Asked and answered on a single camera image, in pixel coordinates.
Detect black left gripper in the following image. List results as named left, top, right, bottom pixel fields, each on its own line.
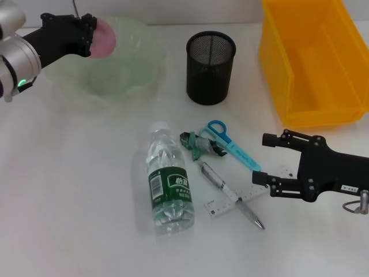
left=22, top=13, right=98, bottom=69

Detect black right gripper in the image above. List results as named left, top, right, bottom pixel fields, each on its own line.
left=251, top=129, right=369, bottom=203

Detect pink peach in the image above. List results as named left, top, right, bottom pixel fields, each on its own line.
left=91, top=17, right=117, bottom=59

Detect clear plastic ruler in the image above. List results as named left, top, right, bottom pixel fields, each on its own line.
left=203, top=164, right=296, bottom=220

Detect blue scissors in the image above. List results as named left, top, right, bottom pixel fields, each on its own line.
left=198, top=120, right=262, bottom=172

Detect silver white ballpoint pen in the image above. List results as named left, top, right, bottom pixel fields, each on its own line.
left=197, top=158, right=266, bottom=231

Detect green plastic wrapper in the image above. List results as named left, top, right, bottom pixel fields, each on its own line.
left=179, top=131, right=228, bottom=162

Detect clear green-label water bottle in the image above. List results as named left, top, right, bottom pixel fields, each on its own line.
left=146, top=121, right=197, bottom=236

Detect green glass fruit plate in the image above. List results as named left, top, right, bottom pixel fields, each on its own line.
left=43, top=16, right=167, bottom=106

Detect black mesh pen holder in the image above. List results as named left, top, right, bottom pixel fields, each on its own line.
left=186, top=31, right=237, bottom=106

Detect yellow plastic bin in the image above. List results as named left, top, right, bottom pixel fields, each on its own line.
left=258, top=0, right=369, bottom=129

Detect right arm cable with connectors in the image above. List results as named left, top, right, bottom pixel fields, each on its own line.
left=342, top=190, right=369, bottom=215

